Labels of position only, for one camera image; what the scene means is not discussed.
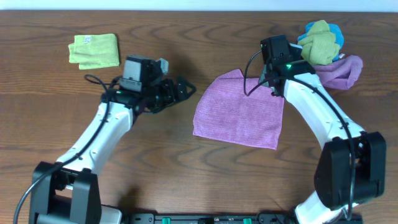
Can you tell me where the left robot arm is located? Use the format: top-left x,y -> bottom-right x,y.
25,75 -> 196,223

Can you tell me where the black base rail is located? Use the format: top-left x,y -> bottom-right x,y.
121,212 -> 364,224

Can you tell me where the purple microfiber cloth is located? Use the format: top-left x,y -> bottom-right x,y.
193,69 -> 284,150

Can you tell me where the olive green crumpled cloth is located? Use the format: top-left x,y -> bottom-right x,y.
297,19 -> 341,67

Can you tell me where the folded green cloth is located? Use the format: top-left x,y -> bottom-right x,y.
68,34 -> 120,70

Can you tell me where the black cable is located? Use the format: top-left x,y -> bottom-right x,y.
12,73 -> 124,224
243,49 -> 357,222

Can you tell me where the blue cloth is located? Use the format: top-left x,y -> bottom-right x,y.
297,22 -> 345,62

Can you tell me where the left black cable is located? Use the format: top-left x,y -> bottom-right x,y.
12,73 -> 124,224

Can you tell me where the right black cable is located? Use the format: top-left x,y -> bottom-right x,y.
243,49 -> 357,222

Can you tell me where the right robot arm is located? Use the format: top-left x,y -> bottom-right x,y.
259,60 -> 386,223

